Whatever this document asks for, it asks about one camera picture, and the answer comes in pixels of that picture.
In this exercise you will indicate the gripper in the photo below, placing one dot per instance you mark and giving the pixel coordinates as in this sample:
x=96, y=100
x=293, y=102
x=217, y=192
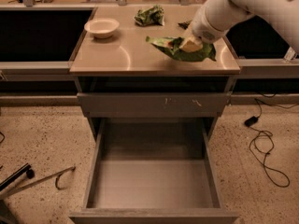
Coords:
x=204, y=29

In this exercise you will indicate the green rice chip bag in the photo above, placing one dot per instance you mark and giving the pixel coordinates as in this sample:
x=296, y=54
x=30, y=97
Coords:
x=170, y=46

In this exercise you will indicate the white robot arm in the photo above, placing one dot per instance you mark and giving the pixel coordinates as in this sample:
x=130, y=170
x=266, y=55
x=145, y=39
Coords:
x=213, y=20

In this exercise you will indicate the crumpled green snack bag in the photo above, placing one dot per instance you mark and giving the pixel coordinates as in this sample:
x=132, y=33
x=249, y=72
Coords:
x=149, y=16

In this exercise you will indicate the grey drawer cabinet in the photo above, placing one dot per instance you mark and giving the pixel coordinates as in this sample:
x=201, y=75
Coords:
x=127, y=63

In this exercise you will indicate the closed grey top drawer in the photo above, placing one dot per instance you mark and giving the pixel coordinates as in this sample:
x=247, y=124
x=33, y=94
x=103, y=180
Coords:
x=152, y=105

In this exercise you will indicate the open grey middle drawer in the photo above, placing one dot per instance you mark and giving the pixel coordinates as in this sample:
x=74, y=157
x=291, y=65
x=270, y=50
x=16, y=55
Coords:
x=152, y=172

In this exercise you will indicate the white bowl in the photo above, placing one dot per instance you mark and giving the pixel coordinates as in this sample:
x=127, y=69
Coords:
x=102, y=27

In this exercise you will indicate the clear plastic bottle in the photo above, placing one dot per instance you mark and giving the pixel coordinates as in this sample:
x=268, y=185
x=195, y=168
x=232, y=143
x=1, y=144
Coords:
x=290, y=55

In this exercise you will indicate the grey metal hook bar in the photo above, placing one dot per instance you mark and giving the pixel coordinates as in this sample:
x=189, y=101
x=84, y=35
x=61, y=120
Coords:
x=56, y=176

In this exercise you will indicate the black chair leg with caster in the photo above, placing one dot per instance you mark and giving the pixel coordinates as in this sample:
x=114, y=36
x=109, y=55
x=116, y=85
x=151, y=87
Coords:
x=25, y=169

